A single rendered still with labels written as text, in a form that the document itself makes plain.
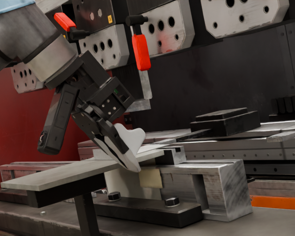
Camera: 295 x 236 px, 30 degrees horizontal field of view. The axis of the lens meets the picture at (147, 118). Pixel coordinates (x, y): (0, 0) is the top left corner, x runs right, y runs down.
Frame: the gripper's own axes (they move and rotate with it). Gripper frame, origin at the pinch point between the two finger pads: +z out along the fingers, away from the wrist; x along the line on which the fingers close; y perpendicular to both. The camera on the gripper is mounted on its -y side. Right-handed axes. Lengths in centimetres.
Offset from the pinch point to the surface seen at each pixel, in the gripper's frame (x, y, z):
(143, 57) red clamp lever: -0.1, 15.0, -12.1
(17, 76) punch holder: 62, 14, -21
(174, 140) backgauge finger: 17.3, 17.3, 8.3
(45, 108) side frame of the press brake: 104, 26, -5
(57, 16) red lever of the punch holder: 25.8, 18.8, -26.6
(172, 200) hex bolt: 2.3, 2.7, 10.4
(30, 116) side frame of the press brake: 103, 20, -6
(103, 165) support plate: 8.1, -0.8, -1.6
